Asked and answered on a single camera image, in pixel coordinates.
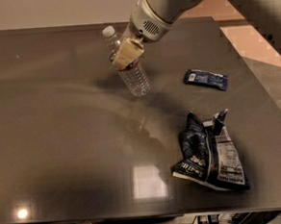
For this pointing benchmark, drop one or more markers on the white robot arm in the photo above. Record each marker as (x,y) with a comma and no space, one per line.
(263,15)

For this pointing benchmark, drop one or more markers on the crumpled dark blue chip bag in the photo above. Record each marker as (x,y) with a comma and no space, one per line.
(210,158)

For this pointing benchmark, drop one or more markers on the small blue snack bar wrapper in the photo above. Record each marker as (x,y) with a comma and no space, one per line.
(206,79)

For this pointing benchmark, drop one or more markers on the white grey robot gripper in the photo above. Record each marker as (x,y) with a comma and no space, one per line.
(145,24)

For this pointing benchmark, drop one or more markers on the clear plastic water bottle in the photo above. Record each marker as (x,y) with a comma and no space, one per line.
(133,74)

